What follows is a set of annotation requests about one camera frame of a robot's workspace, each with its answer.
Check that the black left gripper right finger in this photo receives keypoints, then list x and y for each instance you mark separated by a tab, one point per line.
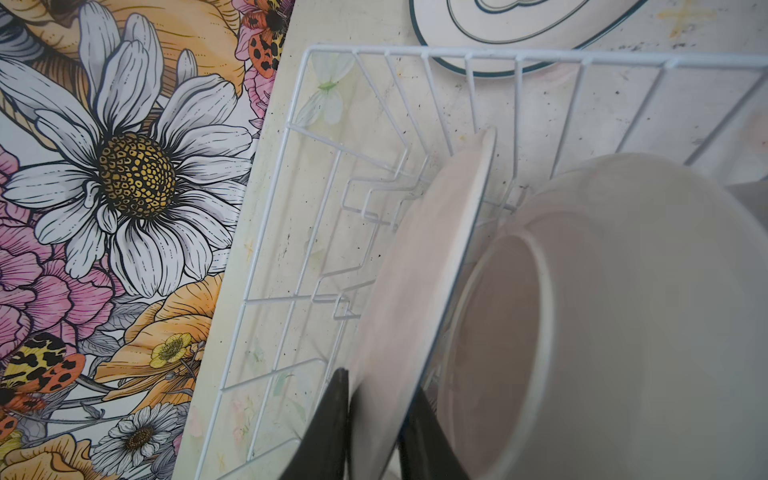
424	451

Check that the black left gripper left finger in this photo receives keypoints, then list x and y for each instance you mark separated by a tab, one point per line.
322	452

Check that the white plate red characters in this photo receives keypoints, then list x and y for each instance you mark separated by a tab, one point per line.
406	306

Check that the white plate green rim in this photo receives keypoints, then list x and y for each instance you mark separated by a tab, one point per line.
526	25

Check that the white ceramic bowl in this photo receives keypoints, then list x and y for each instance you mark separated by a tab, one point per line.
616	328

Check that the white wire dish rack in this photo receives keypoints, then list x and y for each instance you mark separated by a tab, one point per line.
367	130

